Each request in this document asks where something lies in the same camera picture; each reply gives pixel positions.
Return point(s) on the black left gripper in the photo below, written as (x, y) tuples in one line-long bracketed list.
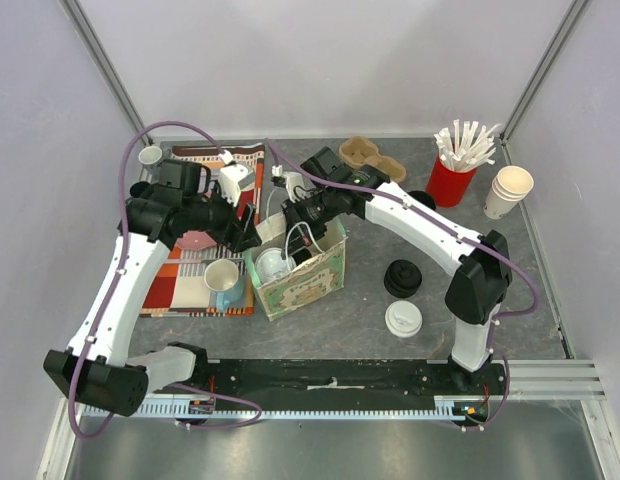
[(240, 235)]

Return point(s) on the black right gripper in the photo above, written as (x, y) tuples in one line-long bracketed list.
[(297, 226)]

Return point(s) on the white plastic cup lid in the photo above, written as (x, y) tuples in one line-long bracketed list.
[(273, 264)]

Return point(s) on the green patterned paper bag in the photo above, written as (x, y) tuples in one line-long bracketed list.
[(323, 274)]

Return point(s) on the brown pulp carrier stack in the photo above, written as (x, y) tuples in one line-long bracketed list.
[(358, 151)]

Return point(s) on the black plastic cup lid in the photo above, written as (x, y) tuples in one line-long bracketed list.
[(301, 256)]

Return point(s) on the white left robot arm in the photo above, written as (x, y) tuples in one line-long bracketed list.
[(95, 368)]

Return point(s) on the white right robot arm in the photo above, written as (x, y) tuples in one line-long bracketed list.
[(476, 263)]

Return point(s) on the light blue ceramic mug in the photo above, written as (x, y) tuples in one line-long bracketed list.
[(223, 279)]

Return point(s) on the pink dotted plate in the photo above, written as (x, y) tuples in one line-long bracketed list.
[(195, 241)]

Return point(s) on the colourful patterned placemat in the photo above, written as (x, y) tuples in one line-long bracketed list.
[(180, 289)]

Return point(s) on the dark blue ceramic mug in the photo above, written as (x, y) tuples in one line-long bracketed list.
[(138, 188)]

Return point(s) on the black plastic lid stack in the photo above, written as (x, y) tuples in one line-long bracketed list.
[(402, 279)]

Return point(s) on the grey ceramic mug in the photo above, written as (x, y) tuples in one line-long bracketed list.
[(150, 156)]

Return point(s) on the white lid stack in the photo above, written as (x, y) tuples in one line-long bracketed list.
[(403, 319)]

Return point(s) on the red ribbed paper cup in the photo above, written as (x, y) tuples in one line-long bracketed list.
[(448, 187)]

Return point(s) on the white wrapped straws bundle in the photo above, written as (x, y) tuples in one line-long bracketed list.
[(466, 146)]

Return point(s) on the white paper cup stack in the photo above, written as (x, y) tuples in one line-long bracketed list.
[(511, 185)]

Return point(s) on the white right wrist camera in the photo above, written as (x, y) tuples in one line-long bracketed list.
[(292, 182)]

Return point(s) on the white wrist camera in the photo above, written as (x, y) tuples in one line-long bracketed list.
[(234, 178), (292, 182)]

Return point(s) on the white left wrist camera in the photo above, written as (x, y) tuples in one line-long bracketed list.
[(234, 178)]

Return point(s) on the pink handled knife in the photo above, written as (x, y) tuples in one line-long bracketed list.
[(181, 261)]

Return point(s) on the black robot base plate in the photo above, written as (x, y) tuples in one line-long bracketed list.
[(347, 383)]

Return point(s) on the white slotted cable duct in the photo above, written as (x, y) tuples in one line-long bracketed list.
[(185, 408)]

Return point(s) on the aluminium frame post left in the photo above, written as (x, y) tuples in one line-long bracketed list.
[(87, 33)]

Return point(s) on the aluminium frame post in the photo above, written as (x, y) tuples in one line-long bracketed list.
[(551, 53), (87, 33)]

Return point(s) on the aluminium frame post right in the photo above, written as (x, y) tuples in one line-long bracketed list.
[(551, 53)]

